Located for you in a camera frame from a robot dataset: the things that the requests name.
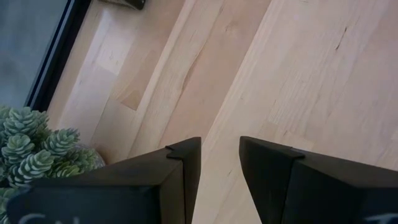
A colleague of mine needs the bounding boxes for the green artificial succulent plant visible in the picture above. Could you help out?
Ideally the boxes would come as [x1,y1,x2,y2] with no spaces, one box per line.
[0,105,106,224]

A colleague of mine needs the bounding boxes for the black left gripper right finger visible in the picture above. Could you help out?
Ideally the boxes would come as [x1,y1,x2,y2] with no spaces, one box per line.
[238,136,398,224]

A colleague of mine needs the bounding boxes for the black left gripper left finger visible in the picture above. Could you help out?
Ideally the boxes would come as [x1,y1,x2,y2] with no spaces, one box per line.
[6,136,202,224]

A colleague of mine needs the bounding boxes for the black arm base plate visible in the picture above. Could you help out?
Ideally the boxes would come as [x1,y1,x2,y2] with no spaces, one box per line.
[98,0,147,11]

